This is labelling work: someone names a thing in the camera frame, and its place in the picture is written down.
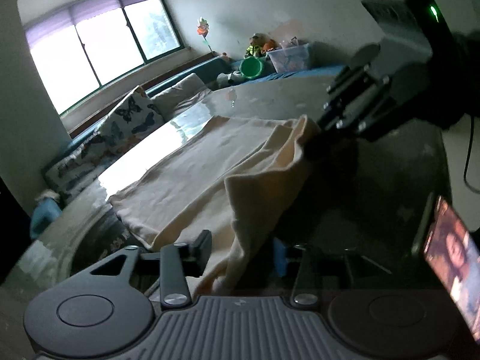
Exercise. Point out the purple roller blind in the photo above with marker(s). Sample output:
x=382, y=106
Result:
x=86, y=9

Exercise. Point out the blue blanket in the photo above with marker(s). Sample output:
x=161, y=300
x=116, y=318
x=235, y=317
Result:
x=300, y=73

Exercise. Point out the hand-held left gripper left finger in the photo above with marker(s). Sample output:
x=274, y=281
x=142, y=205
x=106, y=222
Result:
x=202, y=251

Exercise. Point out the plush toy with yellow vest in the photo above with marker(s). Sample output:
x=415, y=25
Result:
x=255, y=47

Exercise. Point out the colourful pinwheel toy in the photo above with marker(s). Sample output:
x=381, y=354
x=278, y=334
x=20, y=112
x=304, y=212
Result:
x=204, y=30

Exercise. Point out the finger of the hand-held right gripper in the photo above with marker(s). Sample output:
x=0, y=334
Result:
x=356, y=116
x=352, y=86

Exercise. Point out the cream sweatshirt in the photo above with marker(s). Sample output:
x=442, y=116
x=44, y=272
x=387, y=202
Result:
x=210, y=172

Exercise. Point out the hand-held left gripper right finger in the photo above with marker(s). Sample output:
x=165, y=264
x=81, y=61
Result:
x=279, y=258

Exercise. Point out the clear plastic storage box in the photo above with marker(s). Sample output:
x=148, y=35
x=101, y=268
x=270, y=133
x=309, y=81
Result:
x=290, y=58

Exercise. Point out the orange plush toy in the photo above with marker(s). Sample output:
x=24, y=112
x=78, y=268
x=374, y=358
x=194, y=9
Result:
x=270, y=46

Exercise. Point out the smartphone with lit screen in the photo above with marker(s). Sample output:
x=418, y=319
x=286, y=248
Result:
x=450, y=255

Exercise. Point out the grey stuffed toy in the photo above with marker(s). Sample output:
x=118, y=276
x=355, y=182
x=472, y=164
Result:
x=228, y=78

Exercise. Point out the blue towel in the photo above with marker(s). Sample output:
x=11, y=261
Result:
x=45, y=217

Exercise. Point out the long butterfly print cushion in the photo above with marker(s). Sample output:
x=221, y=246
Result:
x=82, y=168

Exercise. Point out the green framed window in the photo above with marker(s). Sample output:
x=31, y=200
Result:
x=97, y=45

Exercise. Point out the beige cushion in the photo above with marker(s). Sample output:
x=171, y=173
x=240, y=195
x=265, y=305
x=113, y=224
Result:
x=180, y=93

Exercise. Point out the green plastic bucket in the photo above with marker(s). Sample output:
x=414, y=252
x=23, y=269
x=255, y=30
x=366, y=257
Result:
x=252, y=68

